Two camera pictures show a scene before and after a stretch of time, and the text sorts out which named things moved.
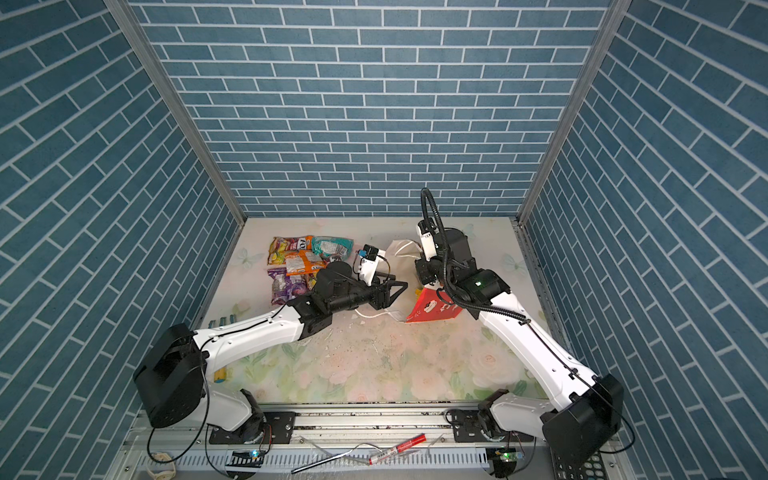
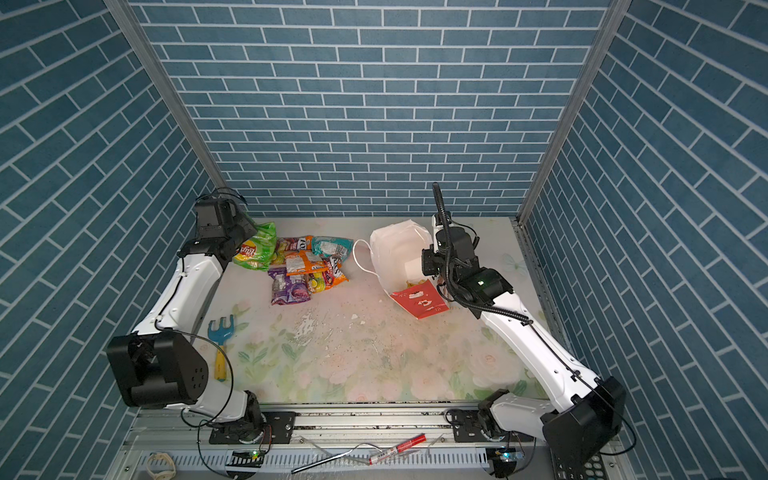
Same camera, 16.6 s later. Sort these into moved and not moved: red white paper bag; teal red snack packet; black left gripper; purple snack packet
Moved: black left gripper; red white paper bag
Not moved: teal red snack packet; purple snack packet
